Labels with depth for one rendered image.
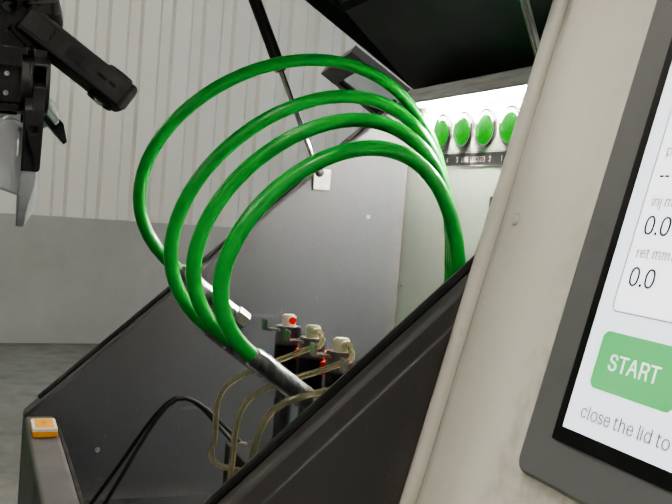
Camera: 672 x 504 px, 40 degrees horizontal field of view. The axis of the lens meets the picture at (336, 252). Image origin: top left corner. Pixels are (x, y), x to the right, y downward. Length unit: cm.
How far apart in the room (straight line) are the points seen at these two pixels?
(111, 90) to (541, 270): 41
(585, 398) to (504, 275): 14
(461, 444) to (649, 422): 18
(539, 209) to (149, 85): 705
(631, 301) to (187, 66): 726
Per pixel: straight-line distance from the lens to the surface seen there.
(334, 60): 104
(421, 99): 133
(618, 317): 55
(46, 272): 748
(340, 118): 86
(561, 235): 62
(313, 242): 136
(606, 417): 54
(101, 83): 83
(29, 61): 82
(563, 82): 69
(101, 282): 755
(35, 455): 114
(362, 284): 140
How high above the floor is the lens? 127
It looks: 3 degrees down
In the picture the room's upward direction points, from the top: 4 degrees clockwise
